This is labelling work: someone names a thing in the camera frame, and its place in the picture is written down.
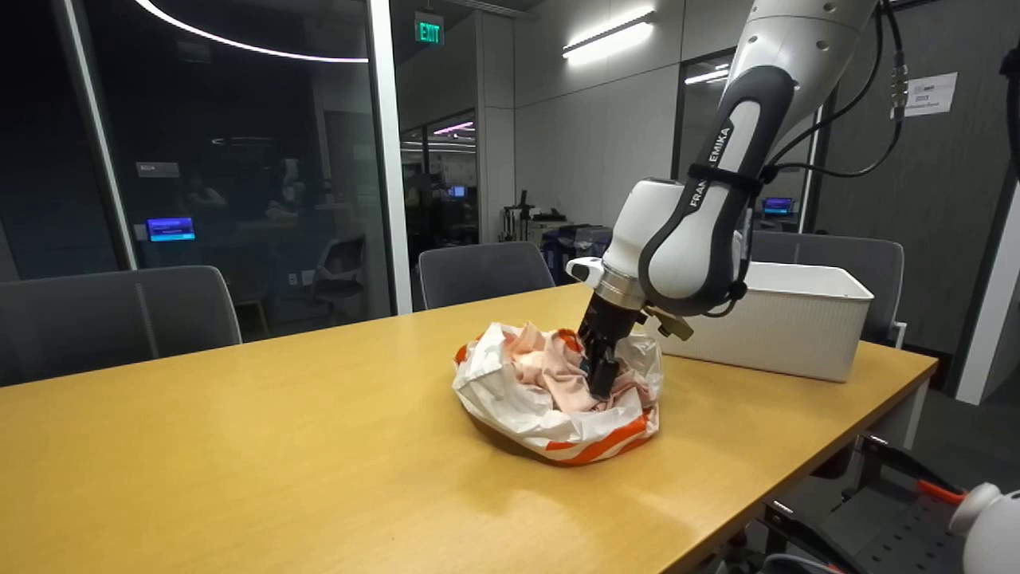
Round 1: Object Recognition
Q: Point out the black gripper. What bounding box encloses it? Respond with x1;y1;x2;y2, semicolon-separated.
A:
577;292;646;405

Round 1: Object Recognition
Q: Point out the peach shirt with orange print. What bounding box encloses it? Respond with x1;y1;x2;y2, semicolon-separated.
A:
498;322;657;412

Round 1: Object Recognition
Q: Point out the white orange plastic bag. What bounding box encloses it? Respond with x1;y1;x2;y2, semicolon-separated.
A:
449;320;665;469

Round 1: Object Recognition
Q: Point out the white plastic basket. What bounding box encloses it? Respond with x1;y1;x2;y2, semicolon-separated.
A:
649;257;877;384

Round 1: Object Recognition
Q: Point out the dark bin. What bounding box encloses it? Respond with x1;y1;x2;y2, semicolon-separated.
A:
540;221;616;287

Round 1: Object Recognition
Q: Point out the blue lit monitor screen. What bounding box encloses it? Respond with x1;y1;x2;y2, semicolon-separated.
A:
144;214;200;244
758;194;804;223

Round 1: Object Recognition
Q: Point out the chair behind glass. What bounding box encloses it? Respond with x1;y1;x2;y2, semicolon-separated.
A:
317;234;369;313

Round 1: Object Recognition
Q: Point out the long ceiling light strip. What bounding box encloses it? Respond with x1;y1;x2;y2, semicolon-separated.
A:
557;2;663;70

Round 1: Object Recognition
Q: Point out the green exit sign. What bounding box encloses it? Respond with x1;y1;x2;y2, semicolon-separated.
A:
410;8;446;47

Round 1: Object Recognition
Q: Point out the white rounded object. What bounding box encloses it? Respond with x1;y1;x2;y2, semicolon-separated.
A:
947;477;1020;574

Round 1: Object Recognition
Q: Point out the wide grey office chair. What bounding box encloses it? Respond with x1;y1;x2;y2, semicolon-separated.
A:
0;266;246;388

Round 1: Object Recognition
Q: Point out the tan wrist camera mount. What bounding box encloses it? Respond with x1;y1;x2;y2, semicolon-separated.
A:
640;307;698;345

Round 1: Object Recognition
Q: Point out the white glass partition post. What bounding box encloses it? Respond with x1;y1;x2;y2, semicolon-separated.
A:
363;0;416;320

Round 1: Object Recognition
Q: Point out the red handled tool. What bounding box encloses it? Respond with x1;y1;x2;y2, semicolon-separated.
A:
858;431;970;510

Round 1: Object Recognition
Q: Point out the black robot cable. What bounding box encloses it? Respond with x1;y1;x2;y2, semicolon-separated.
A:
758;0;913;185

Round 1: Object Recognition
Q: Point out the white paper wall sign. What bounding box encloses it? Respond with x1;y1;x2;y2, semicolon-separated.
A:
902;70;964;122

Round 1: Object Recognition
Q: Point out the curved ring ceiling lamp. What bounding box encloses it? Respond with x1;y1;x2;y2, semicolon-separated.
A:
132;0;376;70

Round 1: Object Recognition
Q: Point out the slanted metal window post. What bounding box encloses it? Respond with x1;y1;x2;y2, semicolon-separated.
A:
57;0;139;273

